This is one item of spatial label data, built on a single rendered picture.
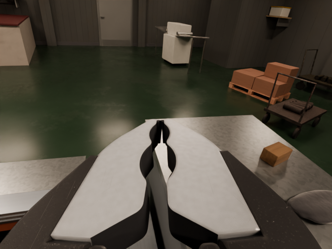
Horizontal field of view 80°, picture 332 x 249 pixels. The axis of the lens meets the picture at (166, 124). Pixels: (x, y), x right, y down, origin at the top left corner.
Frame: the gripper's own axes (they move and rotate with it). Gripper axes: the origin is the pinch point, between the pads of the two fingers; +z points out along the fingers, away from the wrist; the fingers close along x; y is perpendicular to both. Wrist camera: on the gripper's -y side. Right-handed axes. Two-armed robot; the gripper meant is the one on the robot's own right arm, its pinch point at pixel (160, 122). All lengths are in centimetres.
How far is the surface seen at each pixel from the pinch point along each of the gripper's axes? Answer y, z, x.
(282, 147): 41, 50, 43
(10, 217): 55, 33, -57
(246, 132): 46, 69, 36
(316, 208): 43, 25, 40
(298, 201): 43, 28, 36
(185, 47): 94, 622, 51
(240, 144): 45, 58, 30
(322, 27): 56, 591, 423
